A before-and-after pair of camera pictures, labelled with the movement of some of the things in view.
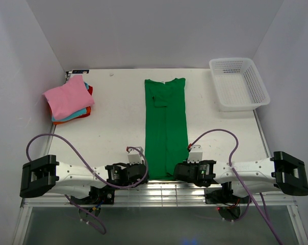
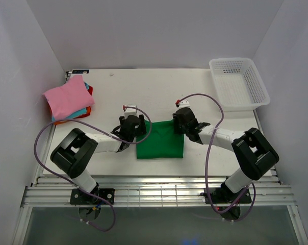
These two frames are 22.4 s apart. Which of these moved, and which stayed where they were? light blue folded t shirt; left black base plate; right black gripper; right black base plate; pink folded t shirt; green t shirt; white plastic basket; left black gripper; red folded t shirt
Moved: green t shirt; left black gripper; right black gripper
Stayed: light blue folded t shirt; pink folded t shirt; right black base plate; left black base plate; white plastic basket; red folded t shirt
